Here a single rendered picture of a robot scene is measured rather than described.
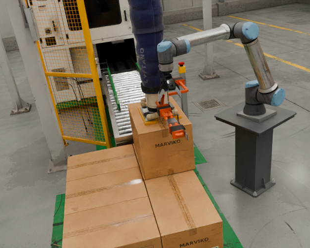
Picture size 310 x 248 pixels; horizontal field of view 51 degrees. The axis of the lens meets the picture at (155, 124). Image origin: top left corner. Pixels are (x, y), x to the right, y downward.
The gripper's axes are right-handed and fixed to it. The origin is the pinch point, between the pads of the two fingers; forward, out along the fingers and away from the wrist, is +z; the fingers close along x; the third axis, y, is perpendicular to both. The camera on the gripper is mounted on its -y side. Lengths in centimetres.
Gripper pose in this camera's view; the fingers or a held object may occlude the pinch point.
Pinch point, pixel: (170, 100)
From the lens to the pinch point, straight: 211.2
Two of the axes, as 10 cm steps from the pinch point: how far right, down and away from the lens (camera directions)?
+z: 1.1, 8.9, 4.4
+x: -9.7, 1.9, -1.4
